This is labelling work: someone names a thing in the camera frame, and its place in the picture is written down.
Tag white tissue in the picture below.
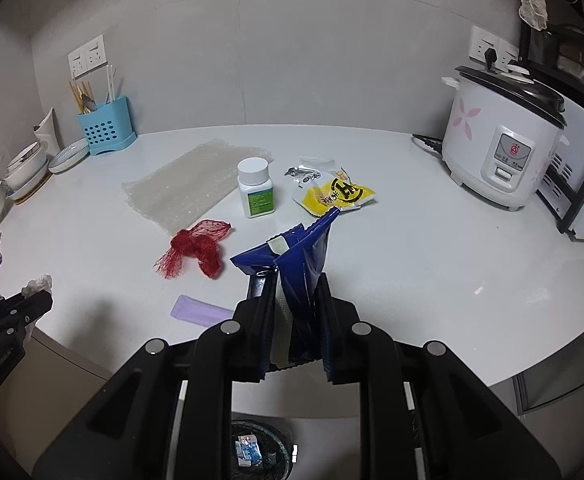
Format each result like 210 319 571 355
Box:
21 274 52 298

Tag dark blue snack bag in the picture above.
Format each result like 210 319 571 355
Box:
230 207 340 370

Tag purple wrapper strip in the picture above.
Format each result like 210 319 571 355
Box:
170 295 234 327

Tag red mesh net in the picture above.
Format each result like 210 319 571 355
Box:
154 219 232 280

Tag bubble wrap sheet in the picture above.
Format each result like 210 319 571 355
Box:
122 139 272 234

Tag yellow snack wrapper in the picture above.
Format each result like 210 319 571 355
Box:
284 157 376 217

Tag white pill bottle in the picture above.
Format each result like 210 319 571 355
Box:
237 157 275 218

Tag blue white milk carton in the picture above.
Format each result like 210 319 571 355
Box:
234 434 263 468

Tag teal mesh trash basket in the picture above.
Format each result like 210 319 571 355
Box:
230 419 298 480

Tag stacked white bowls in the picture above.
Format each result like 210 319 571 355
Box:
4 141 49 203

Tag white shallow plate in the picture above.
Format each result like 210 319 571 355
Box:
48 139 89 174

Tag blue utensil holder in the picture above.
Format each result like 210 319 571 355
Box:
77 96 137 156

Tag white microwave oven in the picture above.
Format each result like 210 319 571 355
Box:
538 98 584 240

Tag white rice cooker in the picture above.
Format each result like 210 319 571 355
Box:
442 65 569 211

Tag black power plug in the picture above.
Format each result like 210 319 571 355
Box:
484 47 498 72

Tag black power cord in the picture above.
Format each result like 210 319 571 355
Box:
411 132 444 158

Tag left wall socket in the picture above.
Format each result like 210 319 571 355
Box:
68 35 106 78

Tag wall socket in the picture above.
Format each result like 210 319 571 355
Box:
68 35 106 78
468 25 519 70

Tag right wall socket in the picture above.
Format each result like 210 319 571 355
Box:
468 25 519 70

